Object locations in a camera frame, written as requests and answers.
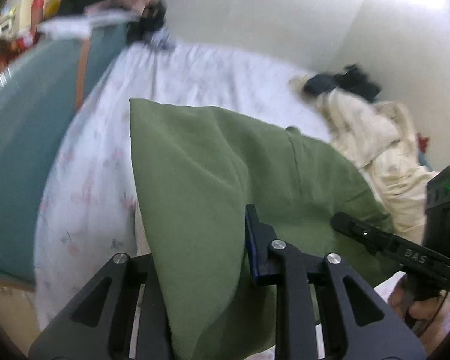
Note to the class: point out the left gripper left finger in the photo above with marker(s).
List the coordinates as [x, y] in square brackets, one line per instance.
[97, 323]

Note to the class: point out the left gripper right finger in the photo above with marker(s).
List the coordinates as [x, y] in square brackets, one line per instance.
[323, 303]

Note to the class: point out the green pants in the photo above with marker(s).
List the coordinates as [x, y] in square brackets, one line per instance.
[196, 169]

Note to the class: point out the right hand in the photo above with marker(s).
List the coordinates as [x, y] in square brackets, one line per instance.
[432, 311]

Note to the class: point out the white floral bed sheet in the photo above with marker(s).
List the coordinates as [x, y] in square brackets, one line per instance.
[90, 210]

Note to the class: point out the cream crumpled blanket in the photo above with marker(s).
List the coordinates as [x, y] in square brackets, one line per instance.
[380, 140]

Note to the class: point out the teal bed headboard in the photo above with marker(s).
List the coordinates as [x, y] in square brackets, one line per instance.
[39, 95]

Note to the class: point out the clothes pile on headboard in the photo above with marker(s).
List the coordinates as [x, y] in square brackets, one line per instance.
[145, 21]

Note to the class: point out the dark clothes near wall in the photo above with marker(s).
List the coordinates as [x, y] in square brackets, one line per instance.
[353, 80]

